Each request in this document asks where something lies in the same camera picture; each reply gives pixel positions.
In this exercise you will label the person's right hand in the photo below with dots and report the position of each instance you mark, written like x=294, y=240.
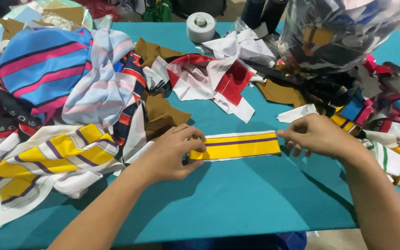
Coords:
x=325, y=139

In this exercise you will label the person's left hand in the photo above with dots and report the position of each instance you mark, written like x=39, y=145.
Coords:
x=165, y=156

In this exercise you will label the yellow purple striped fabric strip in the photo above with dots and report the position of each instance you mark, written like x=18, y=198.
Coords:
x=241, y=145

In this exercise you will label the small white fabric scrap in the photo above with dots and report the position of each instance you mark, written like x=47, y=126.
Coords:
x=295, y=114

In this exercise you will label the large brown fabric piece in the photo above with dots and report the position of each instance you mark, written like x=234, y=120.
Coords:
x=161, y=114

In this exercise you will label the navy orange striped fabric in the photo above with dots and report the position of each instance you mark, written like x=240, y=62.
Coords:
x=130, y=114

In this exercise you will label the black fabric scissors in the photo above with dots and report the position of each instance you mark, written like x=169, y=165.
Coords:
x=311, y=85

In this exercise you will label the small brown fabric piece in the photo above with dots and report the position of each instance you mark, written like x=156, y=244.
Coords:
x=278, y=93

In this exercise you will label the heap of mixed fabric scraps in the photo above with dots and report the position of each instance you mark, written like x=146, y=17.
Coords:
x=391, y=114

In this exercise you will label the teal table cloth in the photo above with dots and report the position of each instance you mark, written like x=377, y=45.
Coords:
x=238, y=198

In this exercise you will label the red white fabric piece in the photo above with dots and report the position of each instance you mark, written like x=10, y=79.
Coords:
x=203, y=80

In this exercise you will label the pale blue pink striped fabric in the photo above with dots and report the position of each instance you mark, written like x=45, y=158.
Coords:
x=102, y=86

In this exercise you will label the clear bag of fabric scraps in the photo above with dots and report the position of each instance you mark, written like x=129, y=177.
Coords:
x=339, y=31

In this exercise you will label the person's blue trousers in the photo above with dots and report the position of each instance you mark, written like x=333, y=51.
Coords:
x=234, y=241

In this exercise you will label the large yellow white striped fabric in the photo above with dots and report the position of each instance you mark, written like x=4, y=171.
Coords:
x=47, y=163

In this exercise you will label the crumpled white fabric piece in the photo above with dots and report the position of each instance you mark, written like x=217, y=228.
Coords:
x=241, y=47

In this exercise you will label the white tape roll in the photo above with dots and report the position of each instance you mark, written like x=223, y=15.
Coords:
x=201, y=27

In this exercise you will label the green fabric bundle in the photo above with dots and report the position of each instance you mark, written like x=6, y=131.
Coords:
x=157, y=12

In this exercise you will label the dark blue fabric roll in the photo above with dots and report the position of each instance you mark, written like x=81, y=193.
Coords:
x=255, y=12

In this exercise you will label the black round container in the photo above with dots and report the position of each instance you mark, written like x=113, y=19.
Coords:
x=200, y=7

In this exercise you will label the red fabric bundle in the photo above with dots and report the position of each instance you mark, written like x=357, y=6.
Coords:
x=99, y=8

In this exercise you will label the black red white fabric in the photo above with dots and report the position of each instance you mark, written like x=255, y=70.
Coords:
x=2, y=118

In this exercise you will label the clear bag with brown fabric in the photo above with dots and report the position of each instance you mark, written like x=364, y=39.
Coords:
x=47, y=15

